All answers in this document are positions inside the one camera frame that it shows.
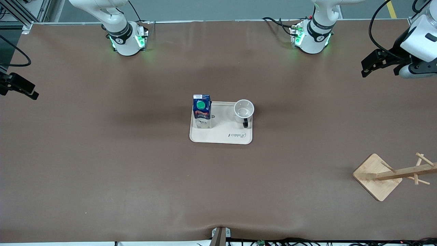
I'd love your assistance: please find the white smiley mug black handle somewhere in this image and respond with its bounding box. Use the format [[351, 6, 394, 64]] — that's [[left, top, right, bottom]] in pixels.
[[234, 99, 255, 129]]

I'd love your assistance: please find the blue milk carton green cap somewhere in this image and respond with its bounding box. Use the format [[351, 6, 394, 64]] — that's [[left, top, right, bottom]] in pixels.
[[193, 94, 212, 129]]

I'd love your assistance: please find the wooden mug rack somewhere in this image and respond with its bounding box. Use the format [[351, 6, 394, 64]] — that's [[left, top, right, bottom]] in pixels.
[[352, 152, 437, 202]]

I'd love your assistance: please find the brown table cover mat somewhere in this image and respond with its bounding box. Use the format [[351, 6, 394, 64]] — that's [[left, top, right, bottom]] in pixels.
[[0, 20, 437, 243]]

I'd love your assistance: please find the beige plastic tray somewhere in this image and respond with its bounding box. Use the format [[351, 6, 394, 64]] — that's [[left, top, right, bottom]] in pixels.
[[189, 101, 254, 145]]

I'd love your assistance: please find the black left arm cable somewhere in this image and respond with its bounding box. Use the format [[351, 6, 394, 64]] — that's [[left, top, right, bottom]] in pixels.
[[369, 0, 415, 57]]

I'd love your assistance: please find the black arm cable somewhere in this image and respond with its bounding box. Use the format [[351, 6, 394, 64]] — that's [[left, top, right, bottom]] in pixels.
[[0, 34, 32, 67], [369, 0, 415, 57]]

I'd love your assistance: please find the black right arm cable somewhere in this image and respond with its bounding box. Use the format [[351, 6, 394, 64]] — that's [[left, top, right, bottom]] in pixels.
[[0, 34, 32, 67]]

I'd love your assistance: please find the aluminium frame profile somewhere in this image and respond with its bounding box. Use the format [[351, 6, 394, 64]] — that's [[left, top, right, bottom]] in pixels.
[[0, 0, 65, 35]]

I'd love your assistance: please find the black base power cable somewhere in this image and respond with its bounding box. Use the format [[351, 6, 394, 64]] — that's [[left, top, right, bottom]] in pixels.
[[262, 17, 301, 36], [128, 0, 151, 25]]

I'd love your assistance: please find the metal table edge bracket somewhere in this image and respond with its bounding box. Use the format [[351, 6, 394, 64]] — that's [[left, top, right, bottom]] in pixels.
[[210, 227, 232, 246]]

